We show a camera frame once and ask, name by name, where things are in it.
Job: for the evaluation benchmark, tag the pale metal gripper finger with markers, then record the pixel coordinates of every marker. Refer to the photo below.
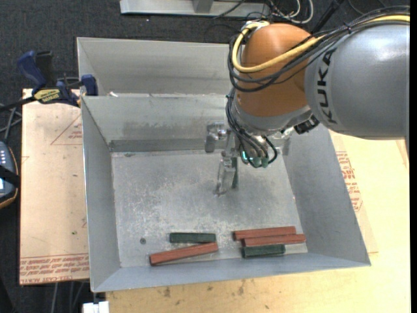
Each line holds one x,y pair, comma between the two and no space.
223,181
234,176

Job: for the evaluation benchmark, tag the grey metal bin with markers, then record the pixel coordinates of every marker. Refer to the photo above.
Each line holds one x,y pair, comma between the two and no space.
169,191

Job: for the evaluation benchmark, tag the red-brown flat block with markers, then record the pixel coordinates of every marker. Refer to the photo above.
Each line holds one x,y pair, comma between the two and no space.
277,240
184,254
264,232

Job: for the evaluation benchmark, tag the dark green flat block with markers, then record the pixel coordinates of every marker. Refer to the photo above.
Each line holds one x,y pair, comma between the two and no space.
192,238
263,250

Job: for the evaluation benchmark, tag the brown cardboard board red print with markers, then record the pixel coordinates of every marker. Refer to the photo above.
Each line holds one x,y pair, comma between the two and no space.
52,181

